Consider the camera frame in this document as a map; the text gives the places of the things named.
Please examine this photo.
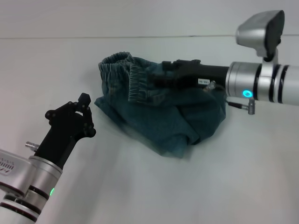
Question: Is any blue denim shorts basketball print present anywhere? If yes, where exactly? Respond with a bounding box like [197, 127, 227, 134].
[93, 50, 227, 160]

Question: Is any small silver left gripper connector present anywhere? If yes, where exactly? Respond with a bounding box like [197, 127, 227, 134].
[25, 140, 41, 152]

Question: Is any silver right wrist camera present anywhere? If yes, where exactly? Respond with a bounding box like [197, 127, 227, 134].
[235, 9, 286, 63]

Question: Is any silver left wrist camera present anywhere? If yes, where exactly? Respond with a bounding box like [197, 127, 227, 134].
[0, 149, 32, 196]

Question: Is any right gripper connector with cable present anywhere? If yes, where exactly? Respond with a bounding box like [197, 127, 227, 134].
[205, 80, 227, 93]

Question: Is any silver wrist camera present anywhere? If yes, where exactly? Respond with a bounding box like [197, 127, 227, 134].
[235, 9, 286, 63]
[0, 149, 32, 196]

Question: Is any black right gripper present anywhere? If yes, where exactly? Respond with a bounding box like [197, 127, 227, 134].
[149, 59, 231, 91]

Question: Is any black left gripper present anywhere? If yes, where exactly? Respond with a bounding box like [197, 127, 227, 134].
[33, 92, 97, 170]

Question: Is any right wrist silver elbow plug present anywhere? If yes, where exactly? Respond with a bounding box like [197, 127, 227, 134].
[226, 97, 256, 115]

